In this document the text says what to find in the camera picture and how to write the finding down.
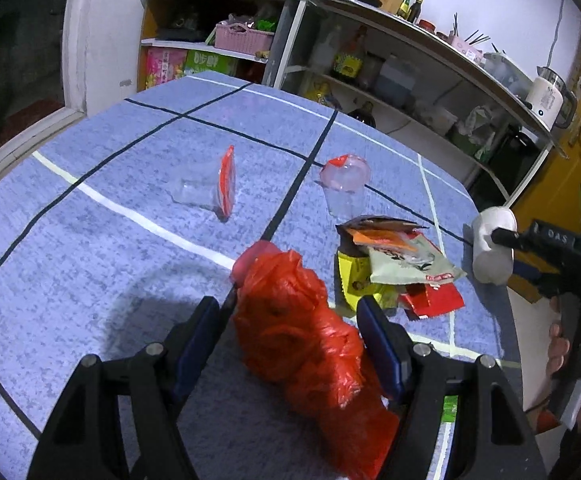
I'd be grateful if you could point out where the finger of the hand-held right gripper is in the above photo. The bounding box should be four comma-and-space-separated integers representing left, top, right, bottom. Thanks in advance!
513, 259, 545, 288
490, 228, 536, 253

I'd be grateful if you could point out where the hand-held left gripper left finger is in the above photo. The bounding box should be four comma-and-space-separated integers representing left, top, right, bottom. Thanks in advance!
28, 296, 221, 480

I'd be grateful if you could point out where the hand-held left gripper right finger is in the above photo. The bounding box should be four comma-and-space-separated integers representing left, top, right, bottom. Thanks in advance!
356, 295, 553, 480

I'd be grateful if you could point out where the white paper roll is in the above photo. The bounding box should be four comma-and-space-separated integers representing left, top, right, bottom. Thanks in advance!
471, 206, 517, 286

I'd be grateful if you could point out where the yellow snack packet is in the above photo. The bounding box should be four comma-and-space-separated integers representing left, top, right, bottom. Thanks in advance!
337, 250, 402, 312

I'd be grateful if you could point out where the red snack packet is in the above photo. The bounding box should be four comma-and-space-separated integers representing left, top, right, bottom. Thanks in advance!
397, 280, 466, 322

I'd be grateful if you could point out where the red plastic bag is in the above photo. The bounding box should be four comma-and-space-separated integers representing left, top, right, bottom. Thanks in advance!
231, 240, 401, 480

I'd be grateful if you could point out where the white and green snack packet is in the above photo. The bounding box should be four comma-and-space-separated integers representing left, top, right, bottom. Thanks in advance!
369, 232, 467, 287

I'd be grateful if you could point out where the brown snack packet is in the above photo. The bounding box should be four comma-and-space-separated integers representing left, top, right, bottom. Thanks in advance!
337, 216, 421, 261

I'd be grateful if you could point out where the orange snack packet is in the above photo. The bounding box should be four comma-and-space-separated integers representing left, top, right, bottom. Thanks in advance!
345, 224, 417, 257

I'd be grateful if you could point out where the clear cup with red lid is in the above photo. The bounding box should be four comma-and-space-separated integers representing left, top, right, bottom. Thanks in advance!
170, 145, 236, 222

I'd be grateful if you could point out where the clear cup with pink lid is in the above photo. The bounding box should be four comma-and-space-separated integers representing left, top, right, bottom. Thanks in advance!
319, 156, 371, 218

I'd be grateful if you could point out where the person's right hand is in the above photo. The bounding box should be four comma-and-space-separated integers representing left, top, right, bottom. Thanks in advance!
546, 294, 581, 431

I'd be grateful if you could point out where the yellow door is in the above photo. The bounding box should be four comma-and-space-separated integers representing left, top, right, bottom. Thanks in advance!
510, 35, 581, 306

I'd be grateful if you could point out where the black cooking pot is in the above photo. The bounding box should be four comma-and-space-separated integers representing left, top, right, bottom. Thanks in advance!
487, 127, 537, 172

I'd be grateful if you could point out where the blue checked tablecloth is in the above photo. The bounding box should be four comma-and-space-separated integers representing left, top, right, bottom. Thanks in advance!
0, 71, 521, 480

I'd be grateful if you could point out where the white plastic bag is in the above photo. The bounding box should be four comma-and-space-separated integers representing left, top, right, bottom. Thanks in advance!
463, 105, 502, 149

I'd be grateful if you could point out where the white electric kettle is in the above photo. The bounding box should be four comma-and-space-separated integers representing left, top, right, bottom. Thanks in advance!
525, 66, 579, 132

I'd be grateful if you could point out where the clear plastic container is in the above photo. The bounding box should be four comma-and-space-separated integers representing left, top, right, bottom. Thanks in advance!
483, 52, 534, 92

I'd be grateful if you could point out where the round dark bottle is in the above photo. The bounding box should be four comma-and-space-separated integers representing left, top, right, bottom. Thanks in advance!
350, 101, 379, 129

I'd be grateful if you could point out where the pink chopstick holder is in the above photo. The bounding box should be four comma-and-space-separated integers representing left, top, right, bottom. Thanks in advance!
447, 12, 492, 62

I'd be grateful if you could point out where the grey storage container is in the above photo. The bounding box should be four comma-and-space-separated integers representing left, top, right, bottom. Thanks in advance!
373, 55, 417, 97

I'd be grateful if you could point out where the white metal shelf rack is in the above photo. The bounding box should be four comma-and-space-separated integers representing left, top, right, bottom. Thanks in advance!
265, 0, 557, 207

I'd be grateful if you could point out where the yellow food bag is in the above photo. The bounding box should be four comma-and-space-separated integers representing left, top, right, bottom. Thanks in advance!
305, 80, 342, 109

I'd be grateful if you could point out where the yellow label sauce bottle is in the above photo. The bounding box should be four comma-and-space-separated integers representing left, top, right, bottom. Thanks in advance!
333, 25, 369, 82

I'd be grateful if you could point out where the clear liquor bottle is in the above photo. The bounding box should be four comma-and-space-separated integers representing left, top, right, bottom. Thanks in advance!
315, 25, 341, 74

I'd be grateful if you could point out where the pink carton box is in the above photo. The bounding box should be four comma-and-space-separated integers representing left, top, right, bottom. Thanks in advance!
145, 48, 188, 89

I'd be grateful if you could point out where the green carton box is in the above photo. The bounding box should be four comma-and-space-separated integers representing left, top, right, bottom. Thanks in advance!
184, 50, 239, 79

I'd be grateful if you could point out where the pink plastic basket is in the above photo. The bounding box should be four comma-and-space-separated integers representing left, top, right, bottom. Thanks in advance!
213, 22, 276, 54

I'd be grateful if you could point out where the yellow sided shelf unit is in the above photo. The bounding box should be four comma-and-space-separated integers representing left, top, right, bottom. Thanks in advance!
138, 0, 301, 92

